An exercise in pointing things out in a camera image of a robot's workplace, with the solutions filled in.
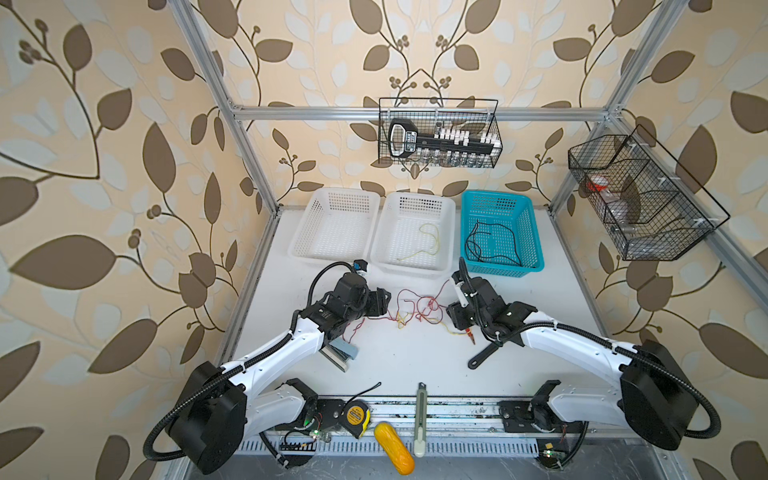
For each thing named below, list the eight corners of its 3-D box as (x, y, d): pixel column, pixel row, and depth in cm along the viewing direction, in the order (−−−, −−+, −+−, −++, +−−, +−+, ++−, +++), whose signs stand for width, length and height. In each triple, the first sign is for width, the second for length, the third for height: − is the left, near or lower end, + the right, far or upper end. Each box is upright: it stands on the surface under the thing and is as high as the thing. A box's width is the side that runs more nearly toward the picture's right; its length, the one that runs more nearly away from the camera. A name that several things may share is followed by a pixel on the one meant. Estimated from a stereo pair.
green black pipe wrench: (472, 372, 83) (474, 369, 81) (466, 364, 85) (467, 361, 82) (501, 349, 87) (503, 345, 85) (494, 341, 89) (497, 338, 86)
